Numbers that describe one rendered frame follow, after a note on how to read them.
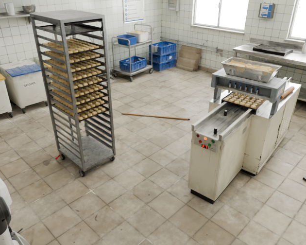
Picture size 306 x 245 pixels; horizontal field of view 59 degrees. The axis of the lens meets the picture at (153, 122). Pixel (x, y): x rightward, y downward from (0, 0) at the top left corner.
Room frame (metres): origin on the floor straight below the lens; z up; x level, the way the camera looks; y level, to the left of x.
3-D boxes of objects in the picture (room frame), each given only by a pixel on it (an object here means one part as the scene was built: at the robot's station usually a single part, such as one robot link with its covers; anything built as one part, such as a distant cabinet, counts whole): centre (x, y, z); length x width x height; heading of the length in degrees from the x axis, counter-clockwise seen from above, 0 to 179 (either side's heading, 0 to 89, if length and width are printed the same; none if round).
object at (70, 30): (2.94, 0.88, 1.68); 0.60 x 0.40 x 0.02; 45
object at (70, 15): (2.93, 0.88, 0.93); 0.64 x 0.51 x 1.78; 45
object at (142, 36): (6.46, 0.36, 0.89); 0.44 x 0.36 x 0.20; 54
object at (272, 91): (2.86, -1.05, 1.01); 0.72 x 0.33 x 0.34; 51
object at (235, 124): (2.86, -1.24, 0.87); 2.01 x 0.03 x 0.07; 141
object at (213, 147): (2.19, -0.51, 0.77); 0.24 x 0.04 x 0.14; 51
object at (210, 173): (2.47, -0.74, 0.45); 0.70 x 0.34 x 0.90; 141
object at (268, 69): (2.86, -1.05, 1.28); 0.54 x 0.27 x 0.06; 51
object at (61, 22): (2.55, 0.82, 0.97); 0.03 x 0.03 x 1.70; 45
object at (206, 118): (3.04, -1.01, 0.87); 2.01 x 0.03 x 0.07; 141
